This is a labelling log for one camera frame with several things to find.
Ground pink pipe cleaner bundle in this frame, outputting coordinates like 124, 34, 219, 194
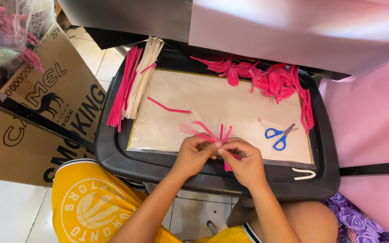
180, 121, 242, 172

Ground single pink pipe cleaner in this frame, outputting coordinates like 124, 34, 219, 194
147, 97, 192, 114

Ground bent white pipe cleaner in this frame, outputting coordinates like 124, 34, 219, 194
291, 168, 317, 181

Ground person's right hand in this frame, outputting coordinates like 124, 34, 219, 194
217, 137, 267, 189

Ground row of pink pipe cleaners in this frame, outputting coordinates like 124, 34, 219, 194
107, 45, 144, 133

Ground brown cardboard carton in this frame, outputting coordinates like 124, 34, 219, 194
0, 20, 107, 188

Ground purple artificial roses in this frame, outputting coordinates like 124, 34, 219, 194
321, 192, 389, 243

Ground pink wrapping paper sheet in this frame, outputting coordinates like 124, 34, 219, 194
319, 52, 389, 243

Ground row of white pipe cleaners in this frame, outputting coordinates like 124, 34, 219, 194
122, 36, 165, 120

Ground black metal bar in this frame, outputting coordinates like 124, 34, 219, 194
339, 161, 389, 177

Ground cream paper sheet in plastic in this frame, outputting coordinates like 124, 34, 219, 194
126, 68, 316, 169

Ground short pink pipe cleaner piece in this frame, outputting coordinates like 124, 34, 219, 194
140, 62, 157, 74

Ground black plastic tray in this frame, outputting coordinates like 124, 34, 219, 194
94, 41, 341, 201

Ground person's left hand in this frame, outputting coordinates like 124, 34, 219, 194
173, 133, 223, 179

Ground wrapped dried flower bouquets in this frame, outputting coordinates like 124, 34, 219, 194
0, 0, 57, 89

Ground yellow basketball shorts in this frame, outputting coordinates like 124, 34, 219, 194
52, 159, 262, 243

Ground heap of pink looped petals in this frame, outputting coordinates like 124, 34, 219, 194
190, 56, 315, 135

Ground grey wrapping paper roll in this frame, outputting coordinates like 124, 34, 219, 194
57, 0, 194, 44

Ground blue handled scissors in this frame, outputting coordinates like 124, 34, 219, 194
265, 123, 299, 151

